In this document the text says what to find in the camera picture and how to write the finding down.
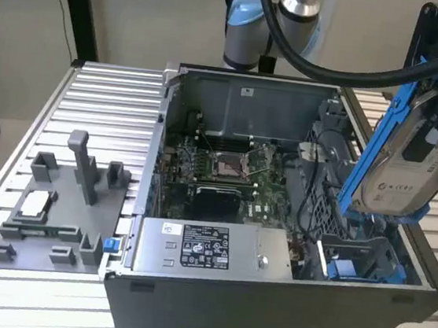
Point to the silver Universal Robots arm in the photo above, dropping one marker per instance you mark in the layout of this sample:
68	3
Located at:
249	37

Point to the silver power supply unit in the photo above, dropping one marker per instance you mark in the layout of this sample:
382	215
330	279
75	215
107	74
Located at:
153	251

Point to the grey metal disk bay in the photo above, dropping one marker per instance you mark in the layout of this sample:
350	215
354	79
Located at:
316	211

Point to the black open PC case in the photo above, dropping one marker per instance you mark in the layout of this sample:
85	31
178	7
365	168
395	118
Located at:
225	315

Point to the hard disk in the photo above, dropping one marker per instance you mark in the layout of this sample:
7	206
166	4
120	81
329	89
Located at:
391	179

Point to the CPU socket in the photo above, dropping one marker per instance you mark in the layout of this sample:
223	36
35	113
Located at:
226	167

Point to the blue case latch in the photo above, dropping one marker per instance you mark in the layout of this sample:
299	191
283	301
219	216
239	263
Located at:
110	246

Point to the silver CPU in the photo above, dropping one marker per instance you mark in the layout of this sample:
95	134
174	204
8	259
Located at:
34	204

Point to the black upright post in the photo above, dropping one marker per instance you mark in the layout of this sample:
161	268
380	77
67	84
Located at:
80	9

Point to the blue disk carrier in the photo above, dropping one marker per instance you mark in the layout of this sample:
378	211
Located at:
341	270

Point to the grey parts rack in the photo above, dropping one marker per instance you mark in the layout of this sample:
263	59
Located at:
55	208

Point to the black graphics card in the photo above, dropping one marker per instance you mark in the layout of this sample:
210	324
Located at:
216	201

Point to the green motherboard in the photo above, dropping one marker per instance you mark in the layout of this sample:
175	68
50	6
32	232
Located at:
266	201

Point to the green RAM stick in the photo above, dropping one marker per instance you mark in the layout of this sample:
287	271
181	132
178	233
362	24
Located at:
47	228

